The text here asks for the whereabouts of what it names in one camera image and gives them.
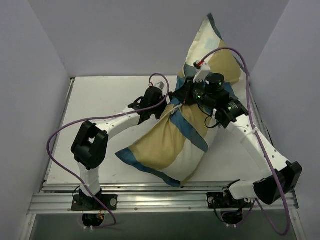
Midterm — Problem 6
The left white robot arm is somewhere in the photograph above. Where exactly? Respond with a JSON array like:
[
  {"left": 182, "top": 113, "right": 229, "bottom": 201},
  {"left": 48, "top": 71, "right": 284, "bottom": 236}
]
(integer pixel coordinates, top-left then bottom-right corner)
[{"left": 71, "top": 82, "right": 167, "bottom": 210}]

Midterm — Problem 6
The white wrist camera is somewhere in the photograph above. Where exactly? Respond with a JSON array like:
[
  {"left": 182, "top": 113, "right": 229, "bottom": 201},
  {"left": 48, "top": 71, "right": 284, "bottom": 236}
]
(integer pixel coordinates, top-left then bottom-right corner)
[
  {"left": 148, "top": 81, "right": 165, "bottom": 91},
  {"left": 193, "top": 60, "right": 211, "bottom": 83}
]

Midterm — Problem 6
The aluminium rail frame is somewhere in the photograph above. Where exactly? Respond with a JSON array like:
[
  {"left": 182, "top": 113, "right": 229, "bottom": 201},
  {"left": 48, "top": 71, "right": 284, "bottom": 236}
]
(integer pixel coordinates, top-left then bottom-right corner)
[{"left": 20, "top": 76, "right": 307, "bottom": 240}]

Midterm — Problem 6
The thin black cable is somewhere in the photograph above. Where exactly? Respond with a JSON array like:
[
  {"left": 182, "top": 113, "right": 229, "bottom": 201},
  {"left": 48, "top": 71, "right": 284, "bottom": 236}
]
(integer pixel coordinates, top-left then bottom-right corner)
[{"left": 197, "top": 104, "right": 222, "bottom": 129}]

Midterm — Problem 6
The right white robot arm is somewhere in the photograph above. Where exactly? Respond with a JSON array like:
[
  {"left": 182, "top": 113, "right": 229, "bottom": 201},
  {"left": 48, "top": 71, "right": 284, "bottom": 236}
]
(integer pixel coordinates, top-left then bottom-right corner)
[{"left": 173, "top": 73, "right": 303, "bottom": 207}]

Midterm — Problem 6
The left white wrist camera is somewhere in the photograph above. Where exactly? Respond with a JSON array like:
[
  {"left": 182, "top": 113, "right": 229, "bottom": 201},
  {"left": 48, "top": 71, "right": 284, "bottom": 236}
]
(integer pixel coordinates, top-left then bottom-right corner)
[{"left": 148, "top": 81, "right": 165, "bottom": 91}]

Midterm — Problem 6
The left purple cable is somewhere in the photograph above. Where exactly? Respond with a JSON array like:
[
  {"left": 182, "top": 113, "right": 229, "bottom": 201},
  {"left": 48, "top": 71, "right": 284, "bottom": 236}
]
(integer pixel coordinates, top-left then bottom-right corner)
[{"left": 46, "top": 72, "right": 171, "bottom": 229}]

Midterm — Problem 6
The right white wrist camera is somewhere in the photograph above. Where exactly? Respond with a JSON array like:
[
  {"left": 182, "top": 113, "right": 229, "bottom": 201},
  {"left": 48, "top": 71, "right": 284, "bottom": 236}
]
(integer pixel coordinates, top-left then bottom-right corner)
[{"left": 193, "top": 60, "right": 211, "bottom": 83}]

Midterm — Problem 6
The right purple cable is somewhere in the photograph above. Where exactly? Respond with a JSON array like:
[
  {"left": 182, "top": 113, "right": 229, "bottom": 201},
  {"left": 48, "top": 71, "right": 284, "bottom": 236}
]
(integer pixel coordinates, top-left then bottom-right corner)
[{"left": 194, "top": 47, "right": 291, "bottom": 236}]

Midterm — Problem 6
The checked blue beige pillowcase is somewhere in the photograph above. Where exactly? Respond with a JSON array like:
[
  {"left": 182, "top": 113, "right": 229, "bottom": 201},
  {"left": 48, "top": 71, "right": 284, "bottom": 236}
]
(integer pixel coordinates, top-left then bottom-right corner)
[{"left": 114, "top": 12, "right": 250, "bottom": 188}]

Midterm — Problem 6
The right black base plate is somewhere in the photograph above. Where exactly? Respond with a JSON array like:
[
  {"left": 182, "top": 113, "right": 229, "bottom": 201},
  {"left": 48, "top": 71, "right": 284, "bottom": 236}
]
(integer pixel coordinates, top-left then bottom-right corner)
[{"left": 206, "top": 191, "right": 252, "bottom": 210}]

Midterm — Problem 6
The purple cable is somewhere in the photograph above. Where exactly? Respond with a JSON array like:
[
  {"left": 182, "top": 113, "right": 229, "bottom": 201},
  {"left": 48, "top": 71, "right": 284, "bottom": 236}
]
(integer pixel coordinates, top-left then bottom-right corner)
[
  {"left": 194, "top": 47, "right": 291, "bottom": 236},
  {"left": 46, "top": 72, "right": 171, "bottom": 229}
]

